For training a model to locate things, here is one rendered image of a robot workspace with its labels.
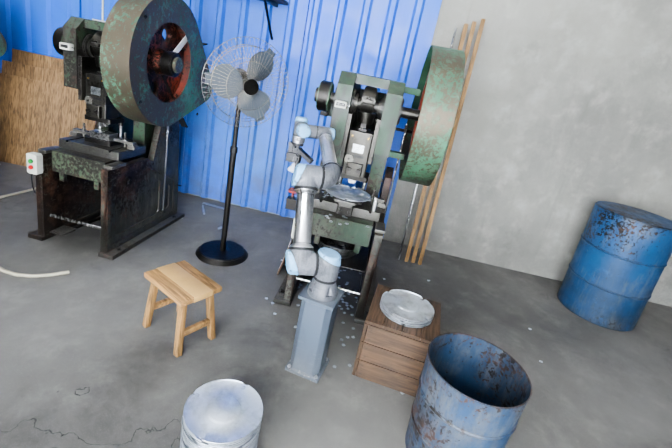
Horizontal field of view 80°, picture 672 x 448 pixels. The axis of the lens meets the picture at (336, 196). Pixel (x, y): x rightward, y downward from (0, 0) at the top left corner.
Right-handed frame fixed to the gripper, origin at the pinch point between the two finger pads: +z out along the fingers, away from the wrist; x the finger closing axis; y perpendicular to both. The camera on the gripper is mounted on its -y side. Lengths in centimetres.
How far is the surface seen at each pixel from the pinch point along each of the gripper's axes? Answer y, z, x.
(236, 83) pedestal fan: 52, -44, -23
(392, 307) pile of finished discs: -71, 46, 44
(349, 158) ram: -29.1, -14.7, -12.5
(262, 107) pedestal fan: 37, -31, -36
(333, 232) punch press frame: -29.6, 30.5, 1.2
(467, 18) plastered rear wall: -93, -123, -138
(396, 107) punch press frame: -50, -51, -10
